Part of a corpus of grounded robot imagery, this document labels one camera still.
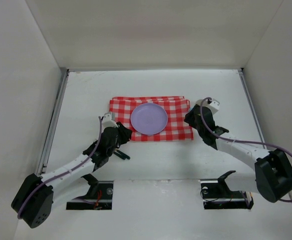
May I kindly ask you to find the red checkered cloth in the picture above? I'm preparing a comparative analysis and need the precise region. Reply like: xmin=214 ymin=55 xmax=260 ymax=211
xmin=109 ymin=96 xmax=194 ymax=142

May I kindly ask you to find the purple plate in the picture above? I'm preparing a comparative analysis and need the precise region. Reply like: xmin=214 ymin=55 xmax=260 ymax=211
xmin=130 ymin=103 xmax=168 ymax=136

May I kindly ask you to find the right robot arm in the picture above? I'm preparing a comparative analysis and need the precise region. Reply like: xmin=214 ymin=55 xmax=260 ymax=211
xmin=184 ymin=103 xmax=292 ymax=203

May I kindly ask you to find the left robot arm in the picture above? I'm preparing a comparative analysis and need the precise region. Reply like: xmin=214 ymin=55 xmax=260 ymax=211
xmin=11 ymin=122 xmax=132 ymax=229

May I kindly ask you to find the gold knife green handle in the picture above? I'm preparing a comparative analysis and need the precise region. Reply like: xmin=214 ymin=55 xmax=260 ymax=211
xmin=113 ymin=149 xmax=131 ymax=160

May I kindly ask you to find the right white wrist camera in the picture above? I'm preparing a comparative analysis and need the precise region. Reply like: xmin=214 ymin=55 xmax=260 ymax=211
xmin=205 ymin=98 xmax=220 ymax=115

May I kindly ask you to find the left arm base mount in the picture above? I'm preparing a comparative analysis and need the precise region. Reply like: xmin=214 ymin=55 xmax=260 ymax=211
xmin=66 ymin=174 xmax=114 ymax=211

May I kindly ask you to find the right aluminium rail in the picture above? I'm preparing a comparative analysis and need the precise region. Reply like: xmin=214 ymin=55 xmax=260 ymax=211
xmin=238 ymin=68 xmax=265 ymax=143

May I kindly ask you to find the aluminium rail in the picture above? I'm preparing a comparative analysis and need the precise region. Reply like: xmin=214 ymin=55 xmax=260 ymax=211
xmin=238 ymin=68 xmax=265 ymax=143
xmin=35 ymin=67 xmax=69 ymax=175

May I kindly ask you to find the left aluminium rail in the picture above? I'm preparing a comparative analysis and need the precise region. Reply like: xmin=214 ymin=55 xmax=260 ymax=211
xmin=35 ymin=67 xmax=69 ymax=175

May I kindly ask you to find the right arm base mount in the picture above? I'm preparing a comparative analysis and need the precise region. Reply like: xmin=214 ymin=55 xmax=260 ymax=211
xmin=200 ymin=170 xmax=254 ymax=210

